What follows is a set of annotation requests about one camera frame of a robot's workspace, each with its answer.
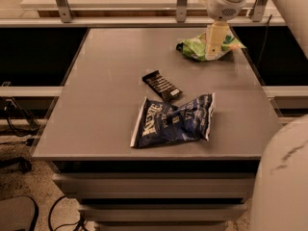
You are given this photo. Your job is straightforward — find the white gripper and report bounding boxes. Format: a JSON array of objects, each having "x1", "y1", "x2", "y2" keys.
[{"x1": 205, "y1": 0, "x2": 246, "y2": 61}]

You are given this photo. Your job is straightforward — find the green rice chip bag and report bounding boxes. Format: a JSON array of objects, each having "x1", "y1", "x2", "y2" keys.
[{"x1": 176, "y1": 33, "x2": 245, "y2": 62}]

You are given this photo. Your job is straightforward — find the blue chip bag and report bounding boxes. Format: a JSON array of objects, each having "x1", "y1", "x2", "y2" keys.
[{"x1": 130, "y1": 93, "x2": 216, "y2": 148}]

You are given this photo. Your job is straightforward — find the black snack bar wrapper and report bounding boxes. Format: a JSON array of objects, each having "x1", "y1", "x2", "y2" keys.
[{"x1": 142, "y1": 70, "x2": 182, "y2": 102}]

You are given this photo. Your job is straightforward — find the grey drawer cabinet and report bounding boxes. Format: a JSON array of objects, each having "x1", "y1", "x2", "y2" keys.
[{"x1": 53, "y1": 158, "x2": 259, "y2": 231}]

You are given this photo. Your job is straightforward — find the grey chair seat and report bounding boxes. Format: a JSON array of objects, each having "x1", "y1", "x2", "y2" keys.
[{"x1": 0, "y1": 196, "x2": 39, "y2": 231}]

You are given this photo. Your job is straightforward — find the right metal bracket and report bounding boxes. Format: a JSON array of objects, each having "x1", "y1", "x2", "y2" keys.
[{"x1": 249, "y1": 0, "x2": 269, "y2": 22}]

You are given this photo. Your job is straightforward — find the metal bracket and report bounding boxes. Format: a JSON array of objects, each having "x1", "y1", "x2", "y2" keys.
[
  {"x1": 175, "y1": 0, "x2": 188, "y2": 23},
  {"x1": 249, "y1": 0, "x2": 269, "y2": 22},
  {"x1": 55, "y1": 0, "x2": 73, "y2": 23}
]

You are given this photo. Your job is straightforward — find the middle metal bracket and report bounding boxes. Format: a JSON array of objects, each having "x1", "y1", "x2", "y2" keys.
[{"x1": 175, "y1": 0, "x2": 188, "y2": 23}]

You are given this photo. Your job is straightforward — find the left metal bracket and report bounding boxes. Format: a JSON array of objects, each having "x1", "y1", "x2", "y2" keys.
[{"x1": 55, "y1": 0, "x2": 73, "y2": 23}]

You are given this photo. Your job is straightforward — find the black cable bundle left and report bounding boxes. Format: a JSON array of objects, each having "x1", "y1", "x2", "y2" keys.
[{"x1": 0, "y1": 96, "x2": 41, "y2": 146}]

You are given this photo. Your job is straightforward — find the black floor cable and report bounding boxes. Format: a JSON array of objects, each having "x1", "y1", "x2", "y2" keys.
[{"x1": 47, "y1": 194, "x2": 89, "y2": 231}]

